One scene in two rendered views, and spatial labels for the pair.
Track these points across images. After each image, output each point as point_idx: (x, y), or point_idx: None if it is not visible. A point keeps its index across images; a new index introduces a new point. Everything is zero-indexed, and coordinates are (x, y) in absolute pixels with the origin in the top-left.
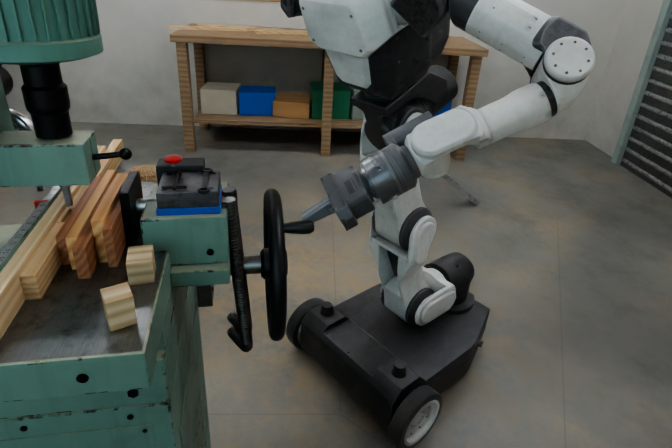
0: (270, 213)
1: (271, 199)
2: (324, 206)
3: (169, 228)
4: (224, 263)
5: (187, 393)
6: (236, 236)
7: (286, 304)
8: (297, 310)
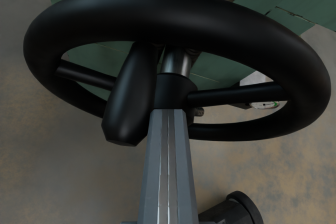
0: None
1: (236, 6)
2: (141, 198)
3: None
4: None
5: (122, 56)
6: None
7: (33, 74)
8: (252, 203)
